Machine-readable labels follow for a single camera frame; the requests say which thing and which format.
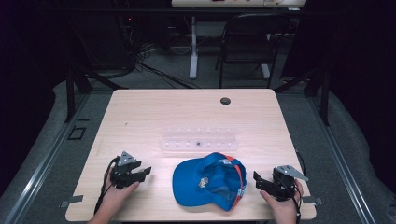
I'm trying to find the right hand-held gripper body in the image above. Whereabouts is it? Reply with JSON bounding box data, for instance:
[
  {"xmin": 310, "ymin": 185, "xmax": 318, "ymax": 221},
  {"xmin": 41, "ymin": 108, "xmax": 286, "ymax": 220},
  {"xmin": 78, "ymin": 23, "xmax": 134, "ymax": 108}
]
[{"xmin": 264, "ymin": 164, "xmax": 310, "ymax": 202}]

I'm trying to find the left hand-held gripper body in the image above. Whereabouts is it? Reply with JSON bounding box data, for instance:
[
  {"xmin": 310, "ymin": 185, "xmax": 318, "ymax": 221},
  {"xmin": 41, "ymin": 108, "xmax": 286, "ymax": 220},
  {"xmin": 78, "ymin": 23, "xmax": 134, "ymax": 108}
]
[{"xmin": 110, "ymin": 150, "xmax": 143, "ymax": 190}]

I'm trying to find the blue baseball cap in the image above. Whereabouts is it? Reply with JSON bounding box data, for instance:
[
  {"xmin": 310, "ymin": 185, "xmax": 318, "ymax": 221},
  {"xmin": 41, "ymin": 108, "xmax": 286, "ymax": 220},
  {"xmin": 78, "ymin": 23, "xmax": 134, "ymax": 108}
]
[{"xmin": 172, "ymin": 151, "xmax": 248, "ymax": 213}]

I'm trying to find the clear acrylic rack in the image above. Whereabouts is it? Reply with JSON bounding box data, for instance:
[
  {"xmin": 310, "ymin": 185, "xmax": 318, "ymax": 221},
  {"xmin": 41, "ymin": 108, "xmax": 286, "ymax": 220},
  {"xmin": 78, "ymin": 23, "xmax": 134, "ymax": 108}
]
[{"xmin": 160, "ymin": 125, "xmax": 240, "ymax": 153}]

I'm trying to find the person's left hand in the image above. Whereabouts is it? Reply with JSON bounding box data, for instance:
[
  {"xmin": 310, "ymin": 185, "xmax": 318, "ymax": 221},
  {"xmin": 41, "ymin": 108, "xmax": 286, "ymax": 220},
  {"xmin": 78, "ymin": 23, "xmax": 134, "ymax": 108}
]
[{"xmin": 102, "ymin": 170, "xmax": 140, "ymax": 216}]

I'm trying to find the person's right hand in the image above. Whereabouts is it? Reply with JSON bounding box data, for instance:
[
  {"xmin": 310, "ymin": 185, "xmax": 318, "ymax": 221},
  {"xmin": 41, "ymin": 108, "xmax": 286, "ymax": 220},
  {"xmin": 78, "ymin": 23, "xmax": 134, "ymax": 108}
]
[{"xmin": 259, "ymin": 178, "xmax": 304, "ymax": 224}]

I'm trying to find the black metal stand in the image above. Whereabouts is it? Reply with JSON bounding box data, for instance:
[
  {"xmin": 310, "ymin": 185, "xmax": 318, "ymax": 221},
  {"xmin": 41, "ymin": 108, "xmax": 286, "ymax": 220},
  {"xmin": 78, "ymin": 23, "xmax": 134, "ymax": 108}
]
[
  {"xmin": 274, "ymin": 63, "xmax": 331, "ymax": 127},
  {"xmin": 64, "ymin": 60, "xmax": 129, "ymax": 124}
]

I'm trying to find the white desk leg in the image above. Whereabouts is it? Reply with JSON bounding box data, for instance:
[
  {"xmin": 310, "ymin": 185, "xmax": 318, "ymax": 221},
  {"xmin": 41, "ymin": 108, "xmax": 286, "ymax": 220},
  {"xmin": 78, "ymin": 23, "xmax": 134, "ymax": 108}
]
[{"xmin": 189, "ymin": 16, "xmax": 200, "ymax": 80}]

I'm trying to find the black folding chair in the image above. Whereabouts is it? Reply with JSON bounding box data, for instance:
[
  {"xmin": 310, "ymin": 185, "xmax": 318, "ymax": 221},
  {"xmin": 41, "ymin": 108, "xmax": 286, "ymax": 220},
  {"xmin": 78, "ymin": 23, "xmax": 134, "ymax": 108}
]
[{"xmin": 214, "ymin": 12, "xmax": 292, "ymax": 90}]

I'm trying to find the white desk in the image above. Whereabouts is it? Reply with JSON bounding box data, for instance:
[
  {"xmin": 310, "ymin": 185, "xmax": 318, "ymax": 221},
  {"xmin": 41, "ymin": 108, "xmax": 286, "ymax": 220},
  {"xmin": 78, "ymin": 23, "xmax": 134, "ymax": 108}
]
[{"xmin": 171, "ymin": 0, "xmax": 307, "ymax": 8}]

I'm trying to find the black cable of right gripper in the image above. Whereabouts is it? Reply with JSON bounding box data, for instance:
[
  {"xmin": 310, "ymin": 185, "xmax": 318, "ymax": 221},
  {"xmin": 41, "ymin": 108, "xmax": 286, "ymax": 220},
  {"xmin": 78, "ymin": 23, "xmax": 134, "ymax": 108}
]
[{"xmin": 276, "ymin": 148, "xmax": 307, "ymax": 224}]

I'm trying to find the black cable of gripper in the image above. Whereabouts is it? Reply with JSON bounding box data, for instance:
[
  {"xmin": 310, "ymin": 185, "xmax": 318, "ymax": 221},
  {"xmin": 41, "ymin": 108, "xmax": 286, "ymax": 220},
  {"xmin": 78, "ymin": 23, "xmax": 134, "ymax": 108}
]
[
  {"xmin": 276, "ymin": 148, "xmax": 307, "ymax": 224},
  {"xmin": 93, "ymin": 156, "xmax": 120, "ymax": 216}
]

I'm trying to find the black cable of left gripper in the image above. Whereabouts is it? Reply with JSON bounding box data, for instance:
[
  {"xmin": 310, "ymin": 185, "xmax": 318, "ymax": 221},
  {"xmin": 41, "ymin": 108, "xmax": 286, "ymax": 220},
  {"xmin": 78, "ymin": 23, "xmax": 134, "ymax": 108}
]
[{"xmin": 93, "ymin": 156, "xmax": 120, "ymax": 216}]

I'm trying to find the grey table bracket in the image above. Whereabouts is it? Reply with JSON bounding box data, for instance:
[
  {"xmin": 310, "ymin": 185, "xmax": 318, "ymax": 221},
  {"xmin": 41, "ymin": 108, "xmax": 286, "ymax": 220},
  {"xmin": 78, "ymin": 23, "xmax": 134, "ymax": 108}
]
[
  {"xmin": 301, "ymin": 195, "xmax": 325, "ymax": 206},
  {"xmin": 59, "ymin": 194, "xmax": 84, "ymax": 209}
]

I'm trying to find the bundle of floor cables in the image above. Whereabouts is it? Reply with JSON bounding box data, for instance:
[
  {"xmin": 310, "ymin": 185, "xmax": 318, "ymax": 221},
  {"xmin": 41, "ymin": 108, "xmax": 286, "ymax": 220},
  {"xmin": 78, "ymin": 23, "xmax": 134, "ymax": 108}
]
[{"xmin": 122, "ymin": 40, "xmax": 200, "ymax": 90}]

